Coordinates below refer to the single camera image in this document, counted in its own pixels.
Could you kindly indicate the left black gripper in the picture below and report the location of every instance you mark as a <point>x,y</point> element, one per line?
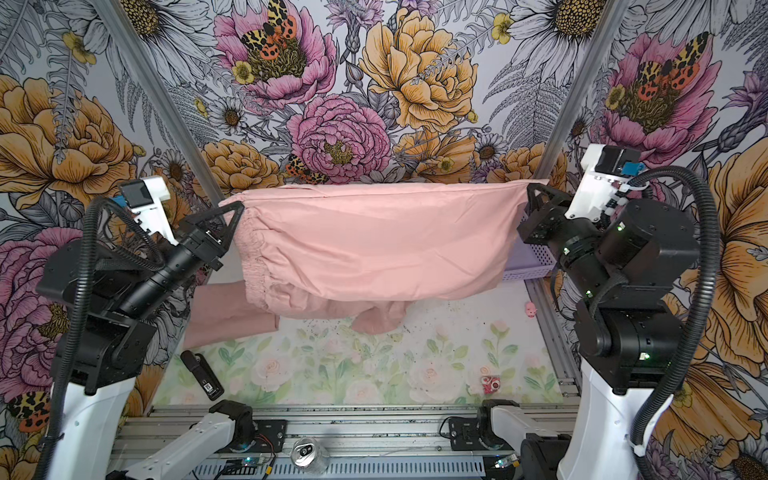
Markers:
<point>207,237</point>

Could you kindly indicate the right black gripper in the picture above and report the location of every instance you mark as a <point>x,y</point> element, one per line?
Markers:
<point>542,214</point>

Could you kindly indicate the pink printed t-shirt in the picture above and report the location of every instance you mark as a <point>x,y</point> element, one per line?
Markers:
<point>221,312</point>

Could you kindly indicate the lavender plastic laundry basket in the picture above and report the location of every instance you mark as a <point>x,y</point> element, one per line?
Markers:
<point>527,261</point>

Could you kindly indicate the pink garment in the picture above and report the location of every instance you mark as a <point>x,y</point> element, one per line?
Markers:
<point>367,252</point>

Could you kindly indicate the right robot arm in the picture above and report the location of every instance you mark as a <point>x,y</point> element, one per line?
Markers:
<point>627,335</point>

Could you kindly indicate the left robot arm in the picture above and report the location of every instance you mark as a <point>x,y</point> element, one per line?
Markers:
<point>111,280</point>

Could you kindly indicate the black handheld device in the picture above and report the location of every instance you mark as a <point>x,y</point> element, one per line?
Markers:
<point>201,370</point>

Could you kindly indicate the small pink pig toy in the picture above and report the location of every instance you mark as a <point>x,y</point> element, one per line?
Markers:
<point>530,309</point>

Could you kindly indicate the small pink red toy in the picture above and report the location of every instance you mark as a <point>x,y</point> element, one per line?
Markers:
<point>490,384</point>

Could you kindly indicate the silver drink can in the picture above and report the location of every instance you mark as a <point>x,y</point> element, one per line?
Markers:
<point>310,456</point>

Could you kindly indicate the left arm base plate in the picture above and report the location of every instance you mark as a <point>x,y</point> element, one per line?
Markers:
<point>269,437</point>

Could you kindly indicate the white perforated cable duct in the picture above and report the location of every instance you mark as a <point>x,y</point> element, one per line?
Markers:
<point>420,467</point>

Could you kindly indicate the aluminium frame rail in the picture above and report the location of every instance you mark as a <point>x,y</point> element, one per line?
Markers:
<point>343,430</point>

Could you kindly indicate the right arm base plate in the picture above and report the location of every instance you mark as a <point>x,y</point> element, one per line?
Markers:
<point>463,434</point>

